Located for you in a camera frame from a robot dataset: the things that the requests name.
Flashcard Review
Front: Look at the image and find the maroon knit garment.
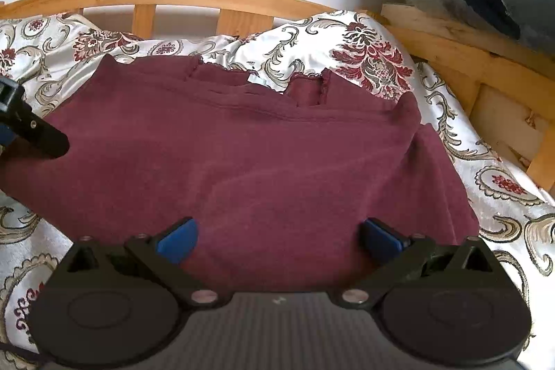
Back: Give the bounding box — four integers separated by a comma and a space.
1, 56, 479, 290

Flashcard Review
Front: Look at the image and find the white floral bedspread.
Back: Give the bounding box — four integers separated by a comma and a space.
1, 11, 554, 369

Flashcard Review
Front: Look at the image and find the wooden bed frame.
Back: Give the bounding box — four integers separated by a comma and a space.
0, 0, 555, 193

